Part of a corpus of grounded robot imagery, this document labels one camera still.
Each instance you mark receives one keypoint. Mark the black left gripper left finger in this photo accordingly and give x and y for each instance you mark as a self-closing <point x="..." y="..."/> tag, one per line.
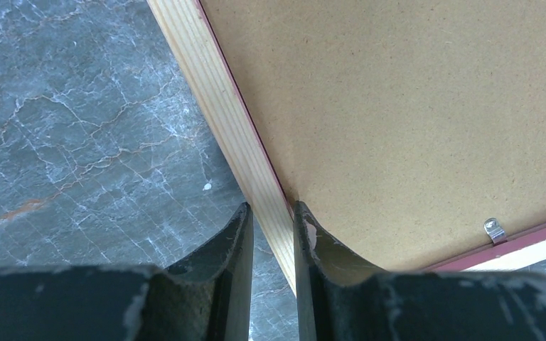
<point x="203" y="296"/>

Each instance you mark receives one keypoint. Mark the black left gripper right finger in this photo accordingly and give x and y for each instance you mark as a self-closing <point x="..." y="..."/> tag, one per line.
<point x="342" y="296"/>

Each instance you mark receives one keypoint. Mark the pink wooden picture frame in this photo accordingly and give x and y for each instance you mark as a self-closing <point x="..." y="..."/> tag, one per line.
<point x="230" y="127"/>

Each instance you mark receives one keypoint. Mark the brown cardboard backing board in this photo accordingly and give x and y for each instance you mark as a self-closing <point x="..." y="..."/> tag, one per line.
<point x="395" y="117"/>

